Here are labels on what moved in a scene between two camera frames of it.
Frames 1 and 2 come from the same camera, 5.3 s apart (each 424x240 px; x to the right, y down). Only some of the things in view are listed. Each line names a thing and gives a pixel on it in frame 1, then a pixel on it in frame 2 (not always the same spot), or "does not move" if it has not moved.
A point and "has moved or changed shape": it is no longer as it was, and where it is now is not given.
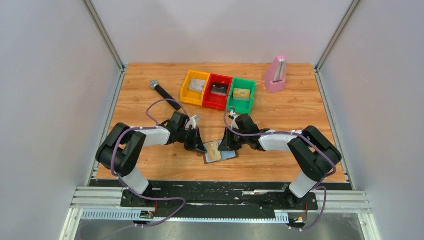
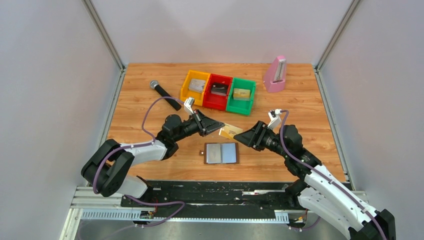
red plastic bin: (214, 101) does not move
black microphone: (154, 84) does not move
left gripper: (196, 144) -> (204, 124)
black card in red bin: (219, 89) does not move
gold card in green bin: (240, 94) does not move
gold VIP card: (213, 153) has moved or changed shape
